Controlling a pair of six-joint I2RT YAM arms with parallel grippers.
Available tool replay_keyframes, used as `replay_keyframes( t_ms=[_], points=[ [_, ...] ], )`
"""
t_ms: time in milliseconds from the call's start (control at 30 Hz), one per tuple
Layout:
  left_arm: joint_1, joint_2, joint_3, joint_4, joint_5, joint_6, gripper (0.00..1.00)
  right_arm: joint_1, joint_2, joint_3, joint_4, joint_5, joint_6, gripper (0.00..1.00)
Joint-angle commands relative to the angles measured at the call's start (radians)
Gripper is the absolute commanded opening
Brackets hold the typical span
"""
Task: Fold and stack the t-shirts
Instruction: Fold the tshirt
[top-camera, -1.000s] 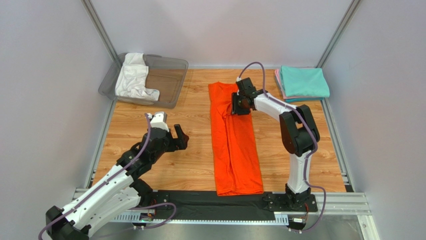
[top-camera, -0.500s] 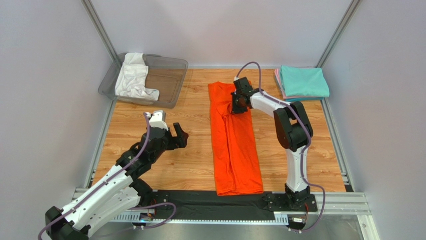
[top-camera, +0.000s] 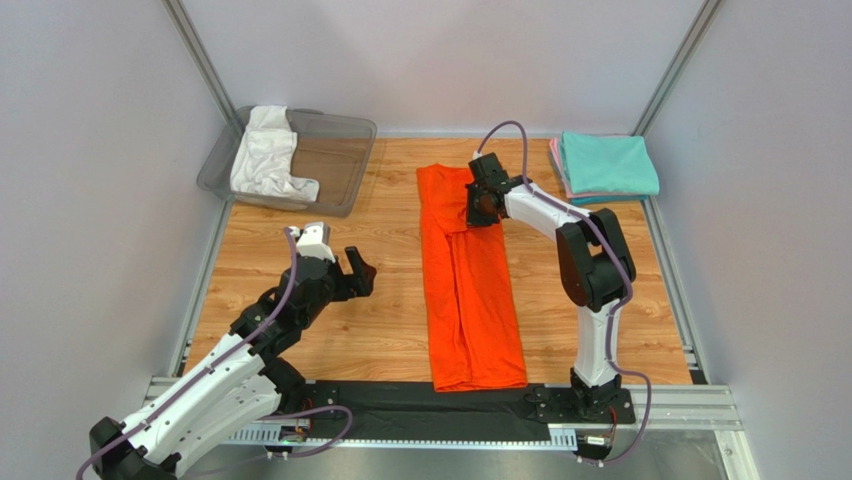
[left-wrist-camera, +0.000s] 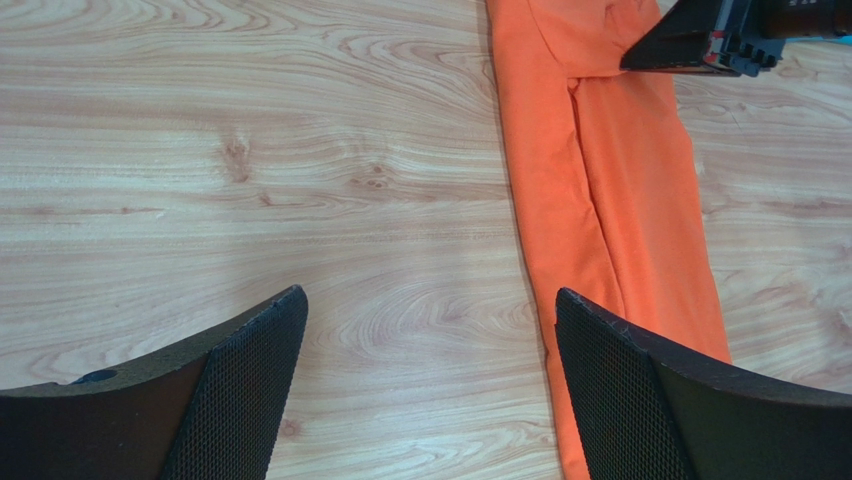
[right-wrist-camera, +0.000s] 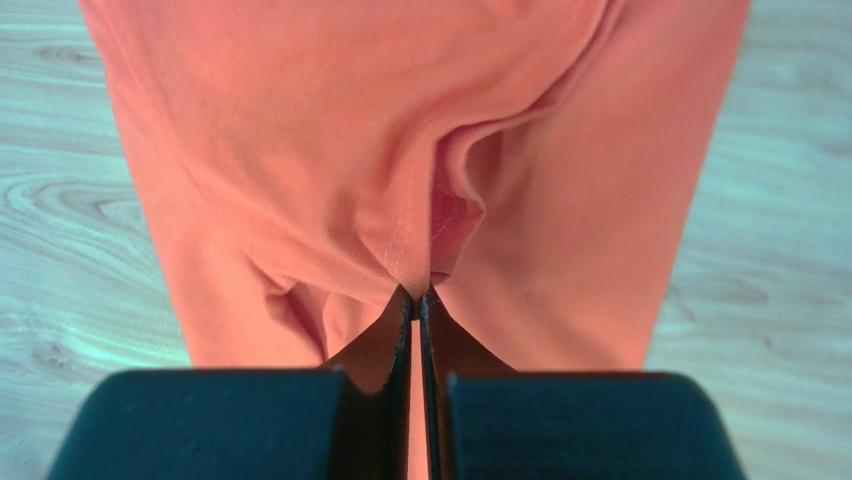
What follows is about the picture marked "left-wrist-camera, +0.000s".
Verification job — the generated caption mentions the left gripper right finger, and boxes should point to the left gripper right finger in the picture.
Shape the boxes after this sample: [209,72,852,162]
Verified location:
[555,288,851,479]

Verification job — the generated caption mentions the orange t shirt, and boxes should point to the orange t shirt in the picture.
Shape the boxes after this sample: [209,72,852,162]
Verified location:
[487,0,731,479]

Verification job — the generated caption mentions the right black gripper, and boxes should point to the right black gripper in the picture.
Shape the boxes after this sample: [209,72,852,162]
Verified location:
[620,0,851,77]

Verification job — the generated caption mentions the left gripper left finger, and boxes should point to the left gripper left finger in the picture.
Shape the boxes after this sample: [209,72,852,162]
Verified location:
[1,285,309,479]

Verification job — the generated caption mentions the teal folded t shirt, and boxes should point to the teal folded t shirt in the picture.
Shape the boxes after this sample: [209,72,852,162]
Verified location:
[788,35,852,46]

